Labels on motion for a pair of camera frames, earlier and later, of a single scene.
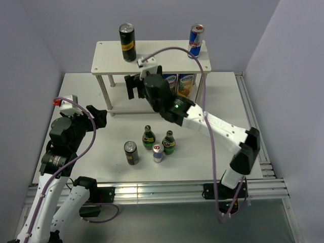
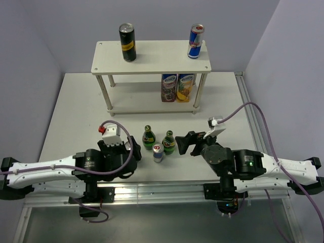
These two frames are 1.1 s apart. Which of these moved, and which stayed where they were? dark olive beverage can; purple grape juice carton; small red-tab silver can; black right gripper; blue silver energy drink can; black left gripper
Moved: black right gripper; black left gripper
Stayed: dark olive beverage can; small red-tab silver can; blue silver energy drink can; purple grape juice carton
